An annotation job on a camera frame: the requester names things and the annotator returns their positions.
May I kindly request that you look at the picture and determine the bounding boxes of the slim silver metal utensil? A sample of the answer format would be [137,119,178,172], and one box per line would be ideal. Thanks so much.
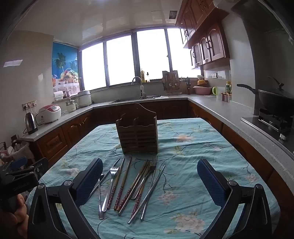
[98,178,105,220]

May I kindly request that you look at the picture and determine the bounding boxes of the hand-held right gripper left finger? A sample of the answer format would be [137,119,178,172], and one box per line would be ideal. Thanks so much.
[28,158,104,239]

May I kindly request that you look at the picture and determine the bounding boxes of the small white glass-lid cooker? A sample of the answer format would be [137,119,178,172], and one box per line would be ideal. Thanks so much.
[65,99,78,113]

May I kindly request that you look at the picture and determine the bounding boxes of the teal floral tablecloth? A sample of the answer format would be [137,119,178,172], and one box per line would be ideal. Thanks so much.
[25,118,281,239]

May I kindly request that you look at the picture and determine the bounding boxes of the black gas stove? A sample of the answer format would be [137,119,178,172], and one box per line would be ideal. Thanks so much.
[241,108,294,142]

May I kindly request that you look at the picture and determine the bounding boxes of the black wok with lid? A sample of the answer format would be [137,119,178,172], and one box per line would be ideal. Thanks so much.
[236,76,294,115]

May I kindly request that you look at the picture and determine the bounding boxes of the red and white rice cooker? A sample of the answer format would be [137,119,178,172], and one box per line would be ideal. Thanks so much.
[38,104,62,124]

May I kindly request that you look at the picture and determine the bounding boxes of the tropical fruit print blind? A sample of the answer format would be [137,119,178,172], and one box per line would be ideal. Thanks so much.
[52,41,81,96]

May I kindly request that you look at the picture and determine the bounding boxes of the grey kitchen countertop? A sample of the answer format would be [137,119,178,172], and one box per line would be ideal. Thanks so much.
[19,95,294,175]

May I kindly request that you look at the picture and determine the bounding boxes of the large kitchen window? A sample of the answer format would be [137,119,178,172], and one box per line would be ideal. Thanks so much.
[78,28,204,91]

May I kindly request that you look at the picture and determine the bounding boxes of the grey range hood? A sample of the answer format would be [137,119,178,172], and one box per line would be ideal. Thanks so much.
[231,0,294,67]

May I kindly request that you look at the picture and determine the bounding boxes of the chrome kitchen faucet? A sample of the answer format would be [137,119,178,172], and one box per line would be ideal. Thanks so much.
[131,76,145,98]

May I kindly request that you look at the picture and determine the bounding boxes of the silver metal fork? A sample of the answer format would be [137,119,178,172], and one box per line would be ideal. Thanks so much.
[102,166,121,212]
[130,156,158,200]

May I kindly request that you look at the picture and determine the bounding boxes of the wooden utensil holder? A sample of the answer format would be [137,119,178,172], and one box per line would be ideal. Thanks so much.
[115,103,159,155]

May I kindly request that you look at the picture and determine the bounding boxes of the steel electric kettle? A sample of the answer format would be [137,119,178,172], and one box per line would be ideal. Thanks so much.
[24,112,39,135]

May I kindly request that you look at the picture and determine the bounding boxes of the wooden base cabinets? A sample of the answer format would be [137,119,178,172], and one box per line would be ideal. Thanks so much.
[34,99,294,239]

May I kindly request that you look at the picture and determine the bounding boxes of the large white electric cooker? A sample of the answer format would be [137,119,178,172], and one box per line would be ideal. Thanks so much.
[77,90,93,107]

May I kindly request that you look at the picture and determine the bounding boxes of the wall power socket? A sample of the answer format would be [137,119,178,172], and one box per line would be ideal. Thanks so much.
[22,99,37,111]

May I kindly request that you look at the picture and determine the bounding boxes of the pink plastic basin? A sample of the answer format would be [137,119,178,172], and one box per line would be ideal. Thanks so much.
[192,85,213,95]

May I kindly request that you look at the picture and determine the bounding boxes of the wooden dish rack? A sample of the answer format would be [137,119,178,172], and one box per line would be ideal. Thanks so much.
[162,70,183,95]

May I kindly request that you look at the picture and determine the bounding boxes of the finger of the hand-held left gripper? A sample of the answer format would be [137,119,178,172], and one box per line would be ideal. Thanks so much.
[5,156,29,172]
[23,157,49,182]

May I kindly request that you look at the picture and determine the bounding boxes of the person's left hand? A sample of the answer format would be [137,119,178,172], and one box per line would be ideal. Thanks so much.
[0,193,29,230]

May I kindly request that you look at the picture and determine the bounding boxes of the wooden upper cabinets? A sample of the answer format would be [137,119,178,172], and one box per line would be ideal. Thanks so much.
[176,0,231,69]

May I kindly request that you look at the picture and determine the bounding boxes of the steel kitchen sink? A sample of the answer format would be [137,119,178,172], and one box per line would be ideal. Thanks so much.
[109,95,162,104]

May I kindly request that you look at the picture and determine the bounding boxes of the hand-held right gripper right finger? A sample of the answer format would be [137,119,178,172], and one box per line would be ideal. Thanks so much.
[197,158,273,239]

